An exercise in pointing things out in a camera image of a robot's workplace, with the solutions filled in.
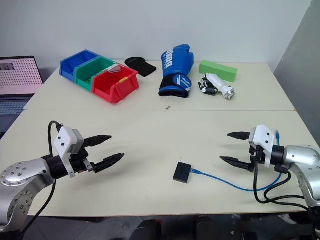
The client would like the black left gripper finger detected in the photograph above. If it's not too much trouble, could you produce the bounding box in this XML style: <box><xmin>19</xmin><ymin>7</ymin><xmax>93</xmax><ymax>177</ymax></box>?
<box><xmin>93</xmin><ymin>152</ymin><xmax>125</xmax><ymax>174</ymax></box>
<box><xmin>83</xmin><ymin>135</ymin><xmax>113</xmax><ymax>149</ymax></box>

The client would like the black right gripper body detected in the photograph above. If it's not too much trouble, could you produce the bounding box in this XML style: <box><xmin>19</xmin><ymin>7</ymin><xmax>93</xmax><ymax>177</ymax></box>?
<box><xmin>248</xmin><ymin>140</ymin><xmax>266</xmax><ymax>173</ymax></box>

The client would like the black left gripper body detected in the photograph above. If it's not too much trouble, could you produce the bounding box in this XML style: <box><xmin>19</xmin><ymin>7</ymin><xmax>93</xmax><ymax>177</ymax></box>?
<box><xmin>70</xmin><ymin>147</ymin><xmax>97</xmax><ymax>174</ymax></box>

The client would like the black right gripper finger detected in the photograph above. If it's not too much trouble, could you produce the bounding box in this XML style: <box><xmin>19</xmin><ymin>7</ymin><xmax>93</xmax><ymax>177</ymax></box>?
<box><xmin>226</xmin><ymin>130</ymin><xmax>251</xmax><ymax>142</ymax></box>
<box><xmin>219</xmin><ymin>155</ymin><xmax>252</xmax><ymax>172</ymax></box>

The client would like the small black box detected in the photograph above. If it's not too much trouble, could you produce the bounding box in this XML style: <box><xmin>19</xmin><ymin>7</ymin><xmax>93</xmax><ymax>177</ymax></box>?
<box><xmin>172</xmin><ymin>161</ymin><xmax>194</xmax><ymax>185</ymax></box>

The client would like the red plastic storage bin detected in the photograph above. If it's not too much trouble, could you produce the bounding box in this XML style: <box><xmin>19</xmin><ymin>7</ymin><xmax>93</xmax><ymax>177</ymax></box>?
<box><xmin>91</xmin><ymin>65</ymin><xmax>140</xmax><ymax>105</ymax></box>

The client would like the white robotic hand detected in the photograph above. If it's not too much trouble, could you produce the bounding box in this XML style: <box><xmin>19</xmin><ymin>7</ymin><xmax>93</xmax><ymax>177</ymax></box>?
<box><xmin>197</xmin><ymin>73</ymin><xmax>237</xmax><ymax>102</ymax></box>

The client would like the green plastic storage bin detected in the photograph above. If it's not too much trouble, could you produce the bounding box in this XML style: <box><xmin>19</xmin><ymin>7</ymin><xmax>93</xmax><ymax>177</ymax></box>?
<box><xmin>74</xmin><ymin>56</ymin><xmax>124</xmax><ymax>92</ymax></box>

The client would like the green foam block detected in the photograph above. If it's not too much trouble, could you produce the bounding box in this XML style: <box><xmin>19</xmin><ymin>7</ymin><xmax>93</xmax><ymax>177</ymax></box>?
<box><xmin>198</xmin><ymin>59</ymin><xmax>239</xmax><ymax>83</ymax></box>

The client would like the clear plastic piece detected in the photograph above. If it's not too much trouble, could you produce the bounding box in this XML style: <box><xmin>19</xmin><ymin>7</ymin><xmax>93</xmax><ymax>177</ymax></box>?
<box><xmin>107</xmin><ymin>64</ymin><xmax>123</xmax><ymax>74</ymax></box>

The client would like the blue plastic storage bin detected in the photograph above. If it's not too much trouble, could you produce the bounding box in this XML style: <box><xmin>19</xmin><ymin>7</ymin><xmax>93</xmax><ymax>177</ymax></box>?
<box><xmin>59</xmin><ymin>49</ymin><xmax>101</xmax><ymax>82</ymax></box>

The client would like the black fabric wrist pad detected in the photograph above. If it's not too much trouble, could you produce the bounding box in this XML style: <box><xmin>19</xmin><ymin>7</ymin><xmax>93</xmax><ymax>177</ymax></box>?
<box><xmin>124</xmin><ymin>56</ymin><xmax>158</xmax><ymax>78</ymax></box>

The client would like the grey partition panel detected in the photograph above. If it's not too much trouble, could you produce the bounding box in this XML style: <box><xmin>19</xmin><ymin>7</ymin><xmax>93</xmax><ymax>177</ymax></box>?
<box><xmin>273</xmin><ymin>0</ymin><xmax>320</xmax><ymax>149</ymax></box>

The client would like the blue boxing glove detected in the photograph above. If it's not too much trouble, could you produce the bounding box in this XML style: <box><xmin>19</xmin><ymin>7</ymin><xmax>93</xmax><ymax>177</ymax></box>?
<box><xmin>157</xmin><ymin>44</ymin><xmax>195</xmax><ymax>99</ymax></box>

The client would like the grey laptop computer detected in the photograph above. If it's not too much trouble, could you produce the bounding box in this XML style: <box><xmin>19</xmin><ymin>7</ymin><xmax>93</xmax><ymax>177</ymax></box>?
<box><xmin>0</xmin><ymin>55</ymin><xmax>45</xmax><ymax>141</ymax></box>

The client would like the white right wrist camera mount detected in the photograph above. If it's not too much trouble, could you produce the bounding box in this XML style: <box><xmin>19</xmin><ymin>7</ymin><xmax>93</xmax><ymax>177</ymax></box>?
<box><xmin>248</xmin><ymin>124</ymin><xmax>280</xmax><ymax>168</ymax></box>

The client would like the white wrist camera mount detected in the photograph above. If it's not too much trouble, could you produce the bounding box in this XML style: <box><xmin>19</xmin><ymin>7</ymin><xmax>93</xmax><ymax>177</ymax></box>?
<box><xmin>54</xmin><ymin>126</ymin><xmax>85</xmax><ymax>179</ymax></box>
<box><xmin>248</xmin><ymin>124</ymin><xmax>280</xmax><ymax>168</ymax></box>

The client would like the blue cable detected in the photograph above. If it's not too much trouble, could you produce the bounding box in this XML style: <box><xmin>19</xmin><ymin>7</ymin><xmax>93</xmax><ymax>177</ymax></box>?
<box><xmin>189</xmin><ymin>129</ymin><xmax>285</xmax><ymax>192</ymax></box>

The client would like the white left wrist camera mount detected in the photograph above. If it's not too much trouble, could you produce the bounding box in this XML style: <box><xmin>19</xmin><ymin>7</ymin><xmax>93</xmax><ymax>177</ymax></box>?
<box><xmin>54</xmin><ymin>126</ymin><xmax>85</xmax><ymax>179</ymax></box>

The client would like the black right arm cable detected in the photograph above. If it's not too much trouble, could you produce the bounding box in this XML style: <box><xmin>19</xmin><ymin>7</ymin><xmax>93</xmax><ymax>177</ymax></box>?
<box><xmin>252</xmin><ymin>147</ymin><xmax>311</xmax><ymax>210</ymax></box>

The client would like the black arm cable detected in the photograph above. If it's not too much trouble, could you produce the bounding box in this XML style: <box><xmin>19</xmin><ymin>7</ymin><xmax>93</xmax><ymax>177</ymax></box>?
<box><xmin>23</xmin><ymin>120</ymin><xmax>64</xmax><ymax>240</ymax></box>
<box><xmin>252</xmin><ymin>147</ymin><xmax>311</xmax><ymax>210</ymax></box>

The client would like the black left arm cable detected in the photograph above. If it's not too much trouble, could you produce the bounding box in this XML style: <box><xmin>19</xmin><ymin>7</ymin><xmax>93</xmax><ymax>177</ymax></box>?
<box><xmin>23</xmin><ymin>120</ymin><xmax>64</xmax><ymax>240</ymax></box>

